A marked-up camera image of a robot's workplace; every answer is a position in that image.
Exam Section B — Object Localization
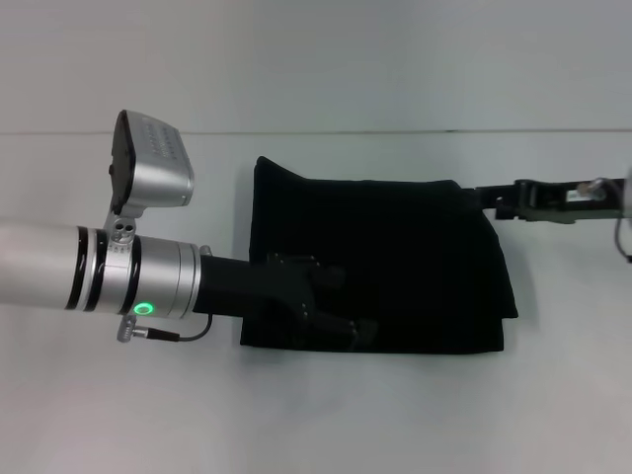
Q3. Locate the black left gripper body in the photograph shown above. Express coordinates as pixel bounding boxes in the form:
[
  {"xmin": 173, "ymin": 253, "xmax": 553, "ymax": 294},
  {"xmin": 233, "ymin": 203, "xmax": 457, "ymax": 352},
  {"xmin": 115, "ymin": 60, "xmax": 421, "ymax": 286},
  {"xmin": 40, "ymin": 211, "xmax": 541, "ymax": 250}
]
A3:
[{"xmin": 193, "ymin": 253, "xmax": 323, "ymax": 331}]

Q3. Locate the silver left cable connector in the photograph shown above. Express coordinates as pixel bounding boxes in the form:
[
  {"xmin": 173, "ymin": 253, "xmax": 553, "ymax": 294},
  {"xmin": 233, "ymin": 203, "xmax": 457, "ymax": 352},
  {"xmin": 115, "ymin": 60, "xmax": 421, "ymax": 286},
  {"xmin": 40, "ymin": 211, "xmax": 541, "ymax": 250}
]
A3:
[{"xmin": 116, "ymin": 315, "xmax": 152, "ymax": 344}]

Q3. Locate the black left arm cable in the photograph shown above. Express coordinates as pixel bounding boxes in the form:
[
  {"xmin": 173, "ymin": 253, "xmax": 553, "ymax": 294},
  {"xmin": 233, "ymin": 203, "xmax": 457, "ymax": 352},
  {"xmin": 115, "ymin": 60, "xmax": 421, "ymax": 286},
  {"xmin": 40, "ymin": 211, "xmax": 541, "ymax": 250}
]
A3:
[{"xmin": 146, "ymin": 314, "xmax": 214, "ymax": 343}]

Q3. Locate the black shirt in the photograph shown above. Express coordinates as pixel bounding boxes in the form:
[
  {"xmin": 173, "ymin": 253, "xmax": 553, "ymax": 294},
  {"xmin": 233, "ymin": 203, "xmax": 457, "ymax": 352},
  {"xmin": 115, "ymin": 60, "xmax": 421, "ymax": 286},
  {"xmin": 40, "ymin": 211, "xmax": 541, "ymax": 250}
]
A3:
[{"xmin": 238, "ymin": 155, "xmax": 519, "ymax": 355}]

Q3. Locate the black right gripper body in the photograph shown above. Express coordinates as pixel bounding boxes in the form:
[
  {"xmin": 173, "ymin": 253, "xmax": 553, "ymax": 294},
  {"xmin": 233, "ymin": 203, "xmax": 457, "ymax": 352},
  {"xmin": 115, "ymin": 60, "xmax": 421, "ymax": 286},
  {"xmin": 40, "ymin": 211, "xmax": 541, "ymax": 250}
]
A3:
[{"xmin": 513, "ymin": 176, "xmax": 626, "ymax": 226}]

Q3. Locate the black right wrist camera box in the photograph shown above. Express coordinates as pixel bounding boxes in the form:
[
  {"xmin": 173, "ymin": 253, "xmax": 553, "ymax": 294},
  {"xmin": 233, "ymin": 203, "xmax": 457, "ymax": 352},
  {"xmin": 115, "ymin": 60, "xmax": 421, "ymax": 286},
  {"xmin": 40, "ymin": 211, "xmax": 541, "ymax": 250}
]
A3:
[{"xmin": 560, "ymin": 188, "xmax": 624, "ymax": 224}]

